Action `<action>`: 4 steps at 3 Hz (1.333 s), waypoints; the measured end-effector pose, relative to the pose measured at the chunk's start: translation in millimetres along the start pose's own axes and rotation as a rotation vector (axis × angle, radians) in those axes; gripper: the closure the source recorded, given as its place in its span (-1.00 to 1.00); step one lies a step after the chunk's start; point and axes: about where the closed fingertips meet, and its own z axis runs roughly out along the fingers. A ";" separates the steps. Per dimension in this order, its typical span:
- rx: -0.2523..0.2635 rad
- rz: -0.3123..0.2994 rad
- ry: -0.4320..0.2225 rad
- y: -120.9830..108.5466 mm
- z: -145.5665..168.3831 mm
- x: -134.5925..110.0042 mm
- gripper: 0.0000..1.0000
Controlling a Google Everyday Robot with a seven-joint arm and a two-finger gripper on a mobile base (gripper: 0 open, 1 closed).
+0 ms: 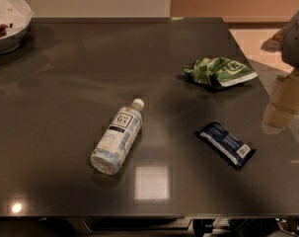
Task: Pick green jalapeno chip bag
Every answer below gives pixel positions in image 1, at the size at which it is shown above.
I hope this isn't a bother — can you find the white tea bottle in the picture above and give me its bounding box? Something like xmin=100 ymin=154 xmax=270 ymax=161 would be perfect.
xmin=90 ymin=99 xmax=144 ymax=175

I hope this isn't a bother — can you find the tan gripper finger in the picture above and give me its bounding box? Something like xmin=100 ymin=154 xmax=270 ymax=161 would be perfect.
xmin=261 ymin=103 xmax=296 ymax=135

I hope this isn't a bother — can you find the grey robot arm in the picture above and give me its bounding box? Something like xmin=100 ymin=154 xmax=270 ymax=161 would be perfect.
xmin=262 ymin=10 xmax=299 ymax=134

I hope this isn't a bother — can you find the white bowl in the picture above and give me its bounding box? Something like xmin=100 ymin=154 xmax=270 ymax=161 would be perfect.
xmin=0 ymin=0 xmax=34 ymax=53

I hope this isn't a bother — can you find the dark blue snack packet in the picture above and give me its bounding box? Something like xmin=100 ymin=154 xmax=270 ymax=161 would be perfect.
xmin=195 ymin=121 xmax=256 ymax=170

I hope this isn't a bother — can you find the green jalapeno chip bag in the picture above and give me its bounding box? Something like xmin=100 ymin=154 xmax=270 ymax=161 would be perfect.
xmin=183 ymin=57 xmax=258 ymax=89

